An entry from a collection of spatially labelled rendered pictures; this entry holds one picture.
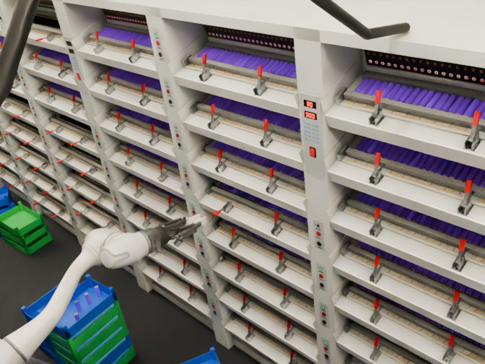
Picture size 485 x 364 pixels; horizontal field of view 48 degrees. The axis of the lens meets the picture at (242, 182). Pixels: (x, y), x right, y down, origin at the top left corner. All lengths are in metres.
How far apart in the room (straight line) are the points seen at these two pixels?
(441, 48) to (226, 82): 0.82
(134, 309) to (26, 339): 1.54
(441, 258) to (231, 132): 0.84
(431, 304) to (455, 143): 0.57
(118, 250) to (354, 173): 0.82
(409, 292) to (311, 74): 0.75
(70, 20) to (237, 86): 1.03
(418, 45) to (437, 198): 0.43
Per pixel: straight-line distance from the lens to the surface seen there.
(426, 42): 1.36
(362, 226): 1.76
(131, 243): 1.91
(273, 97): 1.74
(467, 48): 1.33
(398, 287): 1.83
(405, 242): 1.70
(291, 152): 1.80
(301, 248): 1.99
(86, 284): 2.89
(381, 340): 2.13
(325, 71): 1.57
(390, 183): 1.61
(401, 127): 1.50
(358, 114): 1.57
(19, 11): 0.74
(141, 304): 3.31
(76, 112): 2.98
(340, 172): 1.68
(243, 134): 1.94
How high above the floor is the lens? 2.19
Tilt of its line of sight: 31 degrees down
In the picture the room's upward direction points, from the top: 8 degrees counter-clockwise
